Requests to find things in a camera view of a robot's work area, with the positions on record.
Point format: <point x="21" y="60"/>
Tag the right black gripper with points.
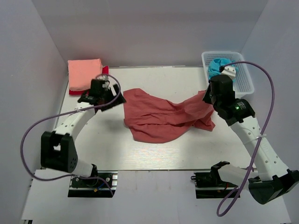
<point x="206" y="98"/>

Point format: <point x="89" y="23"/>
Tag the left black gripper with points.
<point x="121" y="100"/>

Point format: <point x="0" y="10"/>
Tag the dusty red t shirt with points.
<point x="155" y="120"/>

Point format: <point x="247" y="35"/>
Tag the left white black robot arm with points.
<point x="58" y="151"/>

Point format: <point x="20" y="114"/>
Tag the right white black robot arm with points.
<point x="273" y="178"/>

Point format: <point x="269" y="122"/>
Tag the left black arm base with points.
<point x="95" y="188"/>

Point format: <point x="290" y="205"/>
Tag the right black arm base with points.
<point x="208" y="184"/>

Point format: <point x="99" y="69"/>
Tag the white plastic mesh basket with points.
<point x="243" y="84"/>

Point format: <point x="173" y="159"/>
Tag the crumpled blue t shirt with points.
<point x="216" y="64"/>

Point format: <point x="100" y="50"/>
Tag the folded bright red t shirt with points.
<point x="105" y="70"/>

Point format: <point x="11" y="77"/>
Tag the folded salmon pink t shirt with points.
<point x="82" y="72"/>

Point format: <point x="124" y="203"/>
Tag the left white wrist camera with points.
<point x="103" y="81"/>

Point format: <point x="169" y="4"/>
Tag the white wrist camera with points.
<point x="229" y="71"/>
<point x="103" y="81"/>

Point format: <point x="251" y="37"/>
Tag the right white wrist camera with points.
<point x="229" y="71"/>

